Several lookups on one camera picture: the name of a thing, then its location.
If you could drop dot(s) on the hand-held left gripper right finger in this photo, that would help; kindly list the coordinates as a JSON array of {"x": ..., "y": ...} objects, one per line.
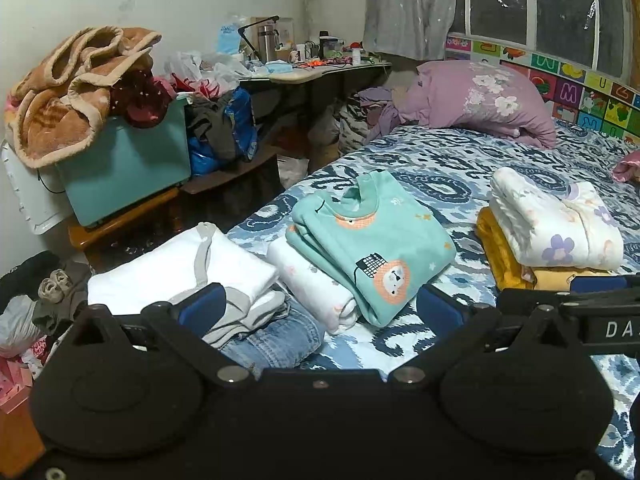
[{"x": 440, "y": 307}]

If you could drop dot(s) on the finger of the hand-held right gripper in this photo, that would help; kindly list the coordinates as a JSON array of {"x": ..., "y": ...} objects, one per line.
[{"x": 597, "y": 284}]

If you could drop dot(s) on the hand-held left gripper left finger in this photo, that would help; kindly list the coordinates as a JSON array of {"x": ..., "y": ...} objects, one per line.
[{"x": 202, "y": 306}]

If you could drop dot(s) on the teal lion print garment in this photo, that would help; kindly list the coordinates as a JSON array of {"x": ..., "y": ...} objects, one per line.
[{"x": 370, "y": 240}]

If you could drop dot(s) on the white shirt with grey trim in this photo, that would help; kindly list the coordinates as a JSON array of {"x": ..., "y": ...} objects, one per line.
[{"x": 175, "y": 270}]

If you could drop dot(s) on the yellow folded garment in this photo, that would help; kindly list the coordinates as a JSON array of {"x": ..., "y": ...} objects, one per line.
[{"x": 500, "y": 252}]

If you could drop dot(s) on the white floral padded jacket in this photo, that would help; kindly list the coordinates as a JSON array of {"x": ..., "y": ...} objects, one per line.
[{"x": 545, "y": 220}]

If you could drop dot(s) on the blue jeans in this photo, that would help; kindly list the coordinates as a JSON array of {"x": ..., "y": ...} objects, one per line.
[{"x": 280, "y": 340}]

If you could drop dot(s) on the white floral folded pants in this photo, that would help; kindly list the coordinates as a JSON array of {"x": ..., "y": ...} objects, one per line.
[{"x": 312, "y": 285}]

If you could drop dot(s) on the wooden bench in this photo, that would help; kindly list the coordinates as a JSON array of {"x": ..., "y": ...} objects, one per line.
[{"x": 130, "y": 215}]

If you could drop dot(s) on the pink cloth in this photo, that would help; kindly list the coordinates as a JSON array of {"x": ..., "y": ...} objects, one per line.
[{"x": 627, "y": 167}]

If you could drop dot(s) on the blue patterned bed sheet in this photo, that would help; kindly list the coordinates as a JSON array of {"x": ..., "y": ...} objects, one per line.
[{"x": 450, "y": 175}]

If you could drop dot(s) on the grey brown socks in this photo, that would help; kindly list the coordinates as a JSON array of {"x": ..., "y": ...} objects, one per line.
[{"x": 57, "y": 290}]

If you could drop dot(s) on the teal storage box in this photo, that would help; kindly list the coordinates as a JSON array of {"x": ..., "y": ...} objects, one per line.
[{"x": 130, "y": 165}]

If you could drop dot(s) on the black cloth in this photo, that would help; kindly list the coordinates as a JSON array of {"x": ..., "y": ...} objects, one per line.
[{"x": 25, "y": 275}]

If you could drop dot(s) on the grey brown garment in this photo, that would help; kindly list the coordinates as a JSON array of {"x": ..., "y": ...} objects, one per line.
[{"x": 210, "y": 125}]

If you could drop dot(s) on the blue bag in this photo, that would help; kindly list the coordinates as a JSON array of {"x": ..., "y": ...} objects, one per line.
[{"x": 245, "y": 125}]

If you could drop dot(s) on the crumpled white plastic bag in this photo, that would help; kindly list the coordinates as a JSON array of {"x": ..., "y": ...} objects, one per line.
[{"x": 17, "y": 327}]

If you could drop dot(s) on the zebra pattern cloth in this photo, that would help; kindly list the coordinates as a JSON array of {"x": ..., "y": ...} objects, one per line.
[{"x": 352, "y": 132}]

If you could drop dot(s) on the colourful alphabet foam mat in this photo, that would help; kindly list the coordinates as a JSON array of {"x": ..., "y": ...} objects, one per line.
[{"x": 575, "y": 85}]

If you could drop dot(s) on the pink box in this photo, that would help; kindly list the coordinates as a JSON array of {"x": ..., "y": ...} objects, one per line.
[{"x": 12, "y": 385}]

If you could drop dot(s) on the white plastic panel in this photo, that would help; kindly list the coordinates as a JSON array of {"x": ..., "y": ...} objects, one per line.
[{"x": 27, "y": 195}]

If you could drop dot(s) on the purple crumpled cloth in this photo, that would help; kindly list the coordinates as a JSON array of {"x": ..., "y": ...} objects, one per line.
[{"x": 377, "y": 107}]

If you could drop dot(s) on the dark red garment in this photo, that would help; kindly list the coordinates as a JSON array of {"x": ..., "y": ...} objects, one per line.
[{"x": 142, "y": 100}]

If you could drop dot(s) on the purple floral pillow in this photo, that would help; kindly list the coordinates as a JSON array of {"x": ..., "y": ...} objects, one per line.
[{"x": 480, "y": 95}]

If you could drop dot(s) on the blue face mask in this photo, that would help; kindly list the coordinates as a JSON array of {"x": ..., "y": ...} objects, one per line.
[{"x": 279, "y": 67}]

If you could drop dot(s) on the brown fleece blanket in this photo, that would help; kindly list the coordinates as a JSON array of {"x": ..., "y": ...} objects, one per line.
[{"x": 65, "y": 95}]

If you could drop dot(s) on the beige desk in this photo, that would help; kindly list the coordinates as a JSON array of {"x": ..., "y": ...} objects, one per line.
[{"x": 305, "y": 74}]

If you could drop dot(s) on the white bottle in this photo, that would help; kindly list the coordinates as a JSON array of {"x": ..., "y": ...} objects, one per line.
[{"x": 356, "y": 56}]

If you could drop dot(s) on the light blue packet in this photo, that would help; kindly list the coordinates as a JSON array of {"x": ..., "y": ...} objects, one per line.
[{"x": 229, "y": 40}]

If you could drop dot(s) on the steel thermos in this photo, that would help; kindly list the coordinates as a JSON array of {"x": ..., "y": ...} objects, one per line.
[{"x": 267, "y": 42}]

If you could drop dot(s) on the black desk lamp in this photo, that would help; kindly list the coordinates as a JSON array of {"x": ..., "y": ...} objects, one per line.
[{"x": 247, "y": 30}]

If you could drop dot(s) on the grey curtain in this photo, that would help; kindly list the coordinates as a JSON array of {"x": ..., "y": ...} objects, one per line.
[{"x": 405, "y": 5}]

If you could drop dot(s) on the white window frame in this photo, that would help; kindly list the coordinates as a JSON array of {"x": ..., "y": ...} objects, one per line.
[{"x": 531, "y": 15}]

